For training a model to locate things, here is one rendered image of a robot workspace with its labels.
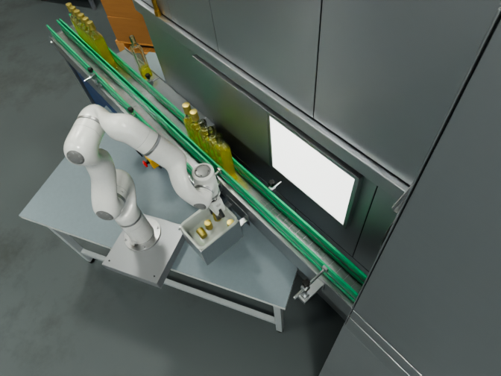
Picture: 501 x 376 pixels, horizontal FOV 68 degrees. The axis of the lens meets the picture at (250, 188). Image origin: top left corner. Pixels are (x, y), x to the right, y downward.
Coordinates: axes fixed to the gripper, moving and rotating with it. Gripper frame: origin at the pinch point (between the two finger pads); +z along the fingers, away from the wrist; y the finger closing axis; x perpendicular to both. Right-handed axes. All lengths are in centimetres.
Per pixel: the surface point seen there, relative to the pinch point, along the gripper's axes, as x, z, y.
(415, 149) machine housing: -32, -65, -58
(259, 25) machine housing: -33, -74, 1
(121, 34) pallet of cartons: -84, 85, 292
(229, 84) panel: -30, -43, 18
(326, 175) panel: -30, -33, -34
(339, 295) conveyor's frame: -12, 1, -61
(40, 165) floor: 58, 107, 210
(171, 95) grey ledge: -30, 1, 79
